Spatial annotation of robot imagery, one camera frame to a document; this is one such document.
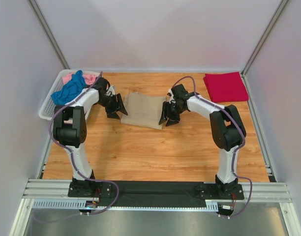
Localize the aluminium frame rail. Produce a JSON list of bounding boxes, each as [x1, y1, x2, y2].
[[23, 179, 292, 203]]

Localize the pink crumpled t shirt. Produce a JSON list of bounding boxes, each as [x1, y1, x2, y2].
[[62, 73, 96, 86]]

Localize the beige t shirt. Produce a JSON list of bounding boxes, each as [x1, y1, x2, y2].
[[120, 92, 166, 130]]

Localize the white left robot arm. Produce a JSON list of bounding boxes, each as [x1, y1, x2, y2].
[[50, 77, 128, 181]]

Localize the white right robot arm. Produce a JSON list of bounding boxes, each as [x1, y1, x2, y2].
[[159, 84, 246, 184]]

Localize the aluminium frame post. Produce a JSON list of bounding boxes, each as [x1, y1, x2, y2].
[[27, 0, 70, 69], [241, 0, 291, 76]]

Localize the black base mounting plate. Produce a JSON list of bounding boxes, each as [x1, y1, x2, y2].
[[67, 179, 244, 207]]

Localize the grey slotted cable duct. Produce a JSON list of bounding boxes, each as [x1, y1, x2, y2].
[[32, 199, 218, 212]]

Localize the white plastic laundry basket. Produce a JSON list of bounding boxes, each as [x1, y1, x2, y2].
[[39, 69, 101, 120]]

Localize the folded red t shirt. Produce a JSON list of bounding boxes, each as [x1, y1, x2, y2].
[[203, 72, 249, 103]]

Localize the right aluminium frame post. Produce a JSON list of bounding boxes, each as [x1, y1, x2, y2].
[[241, 0, 291, 76]]

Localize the blue crumpled t shirt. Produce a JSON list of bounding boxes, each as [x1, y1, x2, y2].
[[51, 70, 86, 105]]

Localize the left aluminium frame post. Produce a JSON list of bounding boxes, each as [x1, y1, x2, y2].
[[27, 0, 70, 69]]

